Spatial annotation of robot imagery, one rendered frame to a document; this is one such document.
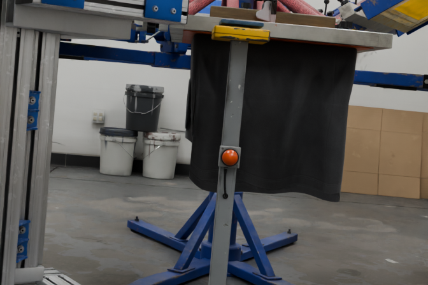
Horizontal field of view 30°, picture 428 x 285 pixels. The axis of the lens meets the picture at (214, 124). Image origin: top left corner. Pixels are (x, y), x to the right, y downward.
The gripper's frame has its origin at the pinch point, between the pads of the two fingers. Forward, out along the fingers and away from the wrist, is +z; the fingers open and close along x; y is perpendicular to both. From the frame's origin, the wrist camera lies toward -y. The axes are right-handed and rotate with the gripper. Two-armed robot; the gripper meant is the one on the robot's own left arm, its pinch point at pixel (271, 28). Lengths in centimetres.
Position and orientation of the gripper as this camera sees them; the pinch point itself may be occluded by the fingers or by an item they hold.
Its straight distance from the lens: 245.0
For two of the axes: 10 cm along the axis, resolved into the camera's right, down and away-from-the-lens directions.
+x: 0.5, 0.6, -10.0
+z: -0.6, 10.0, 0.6
